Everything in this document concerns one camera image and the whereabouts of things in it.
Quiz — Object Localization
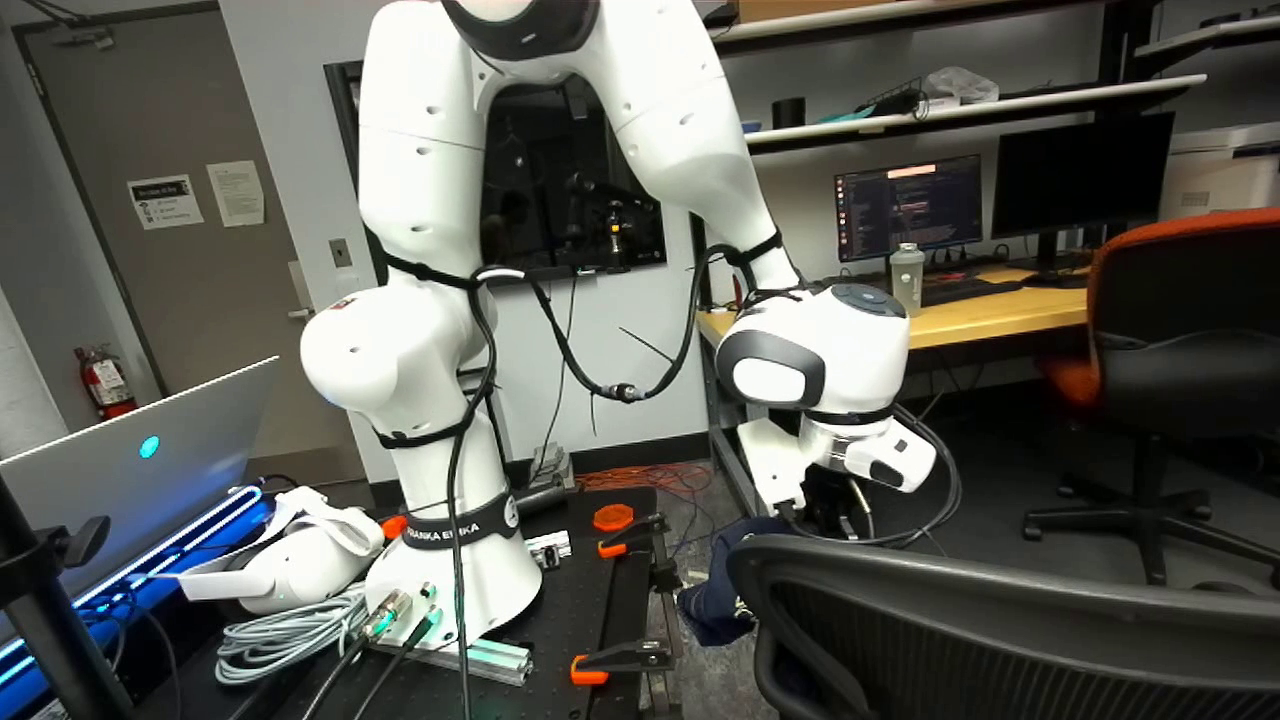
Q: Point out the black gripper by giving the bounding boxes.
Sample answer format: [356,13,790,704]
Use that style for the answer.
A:
[791,463,886,542]

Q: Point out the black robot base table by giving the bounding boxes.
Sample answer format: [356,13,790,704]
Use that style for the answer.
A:
[131,485,666,720]

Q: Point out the black mesh office chair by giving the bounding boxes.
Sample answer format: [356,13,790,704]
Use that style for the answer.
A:
[723,528,1280,720]

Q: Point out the orange black office chair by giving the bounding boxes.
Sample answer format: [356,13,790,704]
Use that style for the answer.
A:
[1016,204,1280,600]

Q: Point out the orange round knob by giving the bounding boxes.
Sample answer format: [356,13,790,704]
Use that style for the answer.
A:
[587,500,641,540]

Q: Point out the orange black bar clamp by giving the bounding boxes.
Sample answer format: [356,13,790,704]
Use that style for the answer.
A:
[591,513,683,565]
[566,635,679,694]

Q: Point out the white plastic bottle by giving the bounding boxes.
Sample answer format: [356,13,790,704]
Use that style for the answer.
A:
[887,238,931,320]

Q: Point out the black keyboard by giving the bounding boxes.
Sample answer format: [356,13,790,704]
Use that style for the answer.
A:
[924,262,1050,306]

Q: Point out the small white connector box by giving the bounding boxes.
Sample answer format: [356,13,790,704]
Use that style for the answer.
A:
[525,528,582,573]

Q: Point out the grey floor box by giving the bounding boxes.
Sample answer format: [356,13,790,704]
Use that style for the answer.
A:
[514,448,586,518]

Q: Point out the monitor showing code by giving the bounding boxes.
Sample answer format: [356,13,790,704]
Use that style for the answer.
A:
[833,149,987,267]

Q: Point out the dark switched-off monitor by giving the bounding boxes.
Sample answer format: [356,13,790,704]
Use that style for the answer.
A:
[987,108,1180,281]

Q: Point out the grey metal shelf rack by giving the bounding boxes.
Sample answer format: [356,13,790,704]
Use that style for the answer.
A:
[666,0,1280,315]

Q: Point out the silver bar green lights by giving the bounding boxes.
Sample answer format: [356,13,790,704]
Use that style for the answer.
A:
[349,579,535,690]

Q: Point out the white crumpled bag on shelf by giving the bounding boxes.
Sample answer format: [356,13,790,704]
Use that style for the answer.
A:
[915,62,1003,121]

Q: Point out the brown cardboard box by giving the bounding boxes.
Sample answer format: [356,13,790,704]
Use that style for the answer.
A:
[737,0,912,25]

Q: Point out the white VR headset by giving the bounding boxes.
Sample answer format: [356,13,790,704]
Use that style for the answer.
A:
[171,485,393,618]

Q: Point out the white plain paper sheet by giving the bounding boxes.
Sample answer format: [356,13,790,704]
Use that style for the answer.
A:
[205,156,269,233]

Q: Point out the grey door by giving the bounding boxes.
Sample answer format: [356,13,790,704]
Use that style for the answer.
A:
[15,2,353,458]

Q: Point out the silver laptop glowing logo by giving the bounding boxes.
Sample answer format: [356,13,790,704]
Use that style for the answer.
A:
[0,353,286,605]

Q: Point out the white printed notice sheet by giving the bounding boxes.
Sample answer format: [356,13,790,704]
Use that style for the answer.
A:
[124,173,210,235]

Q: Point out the red fire extinguisher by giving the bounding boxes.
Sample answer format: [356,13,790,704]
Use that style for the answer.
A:
[73,342,139,421]

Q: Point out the black tripod stand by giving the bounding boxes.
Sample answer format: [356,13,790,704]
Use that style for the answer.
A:
[0,477,139,720]

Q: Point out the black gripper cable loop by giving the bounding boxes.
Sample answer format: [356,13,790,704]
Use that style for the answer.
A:
[853,400,968,551]

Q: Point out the wooden desk grey frame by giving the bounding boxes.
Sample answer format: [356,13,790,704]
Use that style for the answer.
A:
[696,262,1100,528]

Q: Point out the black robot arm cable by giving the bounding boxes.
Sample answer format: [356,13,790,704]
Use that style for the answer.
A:
[435,235,791,720]

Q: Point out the black wall screen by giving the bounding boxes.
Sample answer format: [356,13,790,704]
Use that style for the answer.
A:
[325,54,671,284]

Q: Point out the coiled white cable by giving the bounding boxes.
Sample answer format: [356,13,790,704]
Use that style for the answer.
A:
[213,592,373,690]

